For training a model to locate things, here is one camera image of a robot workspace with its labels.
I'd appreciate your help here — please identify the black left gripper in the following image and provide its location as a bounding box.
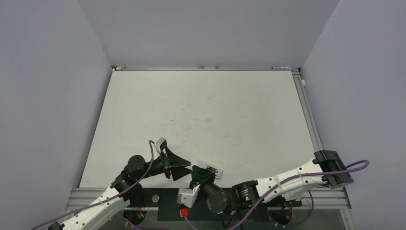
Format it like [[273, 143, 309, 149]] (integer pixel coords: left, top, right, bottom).
[[136, 146, 192, 180]]

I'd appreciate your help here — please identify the white remote control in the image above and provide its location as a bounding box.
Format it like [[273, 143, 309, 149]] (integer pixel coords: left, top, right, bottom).
[[197, 159, 224, 180]]

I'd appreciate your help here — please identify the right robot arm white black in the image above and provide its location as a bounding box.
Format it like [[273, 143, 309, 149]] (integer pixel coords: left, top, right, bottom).
[[177, 150, 354, 215]]

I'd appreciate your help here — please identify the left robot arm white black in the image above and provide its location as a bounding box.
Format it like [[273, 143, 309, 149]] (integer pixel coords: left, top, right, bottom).
[[48, 146, 191, 230]]

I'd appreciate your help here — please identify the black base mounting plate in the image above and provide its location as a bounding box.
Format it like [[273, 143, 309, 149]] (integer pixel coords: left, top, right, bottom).
[[124, 188, 302, 224]]

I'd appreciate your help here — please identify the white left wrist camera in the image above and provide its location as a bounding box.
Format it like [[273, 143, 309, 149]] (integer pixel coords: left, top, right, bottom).
[[154, 138, 167, 154]]

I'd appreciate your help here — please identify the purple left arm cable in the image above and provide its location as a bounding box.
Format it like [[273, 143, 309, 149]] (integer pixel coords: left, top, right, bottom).
[[32, 140, 156, 230]]

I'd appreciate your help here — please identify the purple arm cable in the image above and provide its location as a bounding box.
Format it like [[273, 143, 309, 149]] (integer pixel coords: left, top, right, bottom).
[[182, 160, 370, 230], [32, 140, 156, 230]]

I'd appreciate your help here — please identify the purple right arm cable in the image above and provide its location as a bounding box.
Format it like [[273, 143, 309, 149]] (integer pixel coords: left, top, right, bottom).
[[182, 160, 370, 230]]

